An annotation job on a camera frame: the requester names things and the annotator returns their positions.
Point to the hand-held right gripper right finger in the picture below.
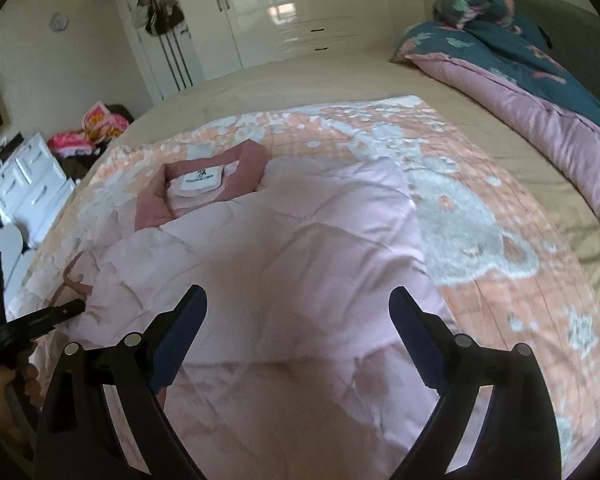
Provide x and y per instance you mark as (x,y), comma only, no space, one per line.
(420,345)

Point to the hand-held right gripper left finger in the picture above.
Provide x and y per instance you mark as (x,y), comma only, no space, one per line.
(181,339)

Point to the pink quilted comforter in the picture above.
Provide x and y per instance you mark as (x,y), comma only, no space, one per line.
(290,260)

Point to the person's left hand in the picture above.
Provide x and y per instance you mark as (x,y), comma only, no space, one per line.
(7,390)

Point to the white rounded panel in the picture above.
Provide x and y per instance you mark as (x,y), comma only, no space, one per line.
(2,247)

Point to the white drawer chest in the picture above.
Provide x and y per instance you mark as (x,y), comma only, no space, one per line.
(25,180)

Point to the peach printed blanket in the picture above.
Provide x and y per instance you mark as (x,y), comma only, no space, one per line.
(505,270)

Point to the pink floral cloth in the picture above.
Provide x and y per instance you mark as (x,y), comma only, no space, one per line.
(92,127)

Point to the white door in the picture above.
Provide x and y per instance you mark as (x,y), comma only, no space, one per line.
(152,70)

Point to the bed with beige sheet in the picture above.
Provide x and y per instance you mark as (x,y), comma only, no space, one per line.
(360,80)

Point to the teal floral duvet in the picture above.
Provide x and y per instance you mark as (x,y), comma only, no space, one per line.
(525,70)

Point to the black hanging bag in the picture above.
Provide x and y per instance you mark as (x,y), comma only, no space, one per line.
(160,17)

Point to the white glossy wardrobe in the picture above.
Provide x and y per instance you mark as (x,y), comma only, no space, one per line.
(290,5)

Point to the dark grey headboard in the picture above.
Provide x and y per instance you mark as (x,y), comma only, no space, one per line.
(560,15)

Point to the round wall clock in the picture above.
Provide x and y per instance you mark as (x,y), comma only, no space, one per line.
(58,22)

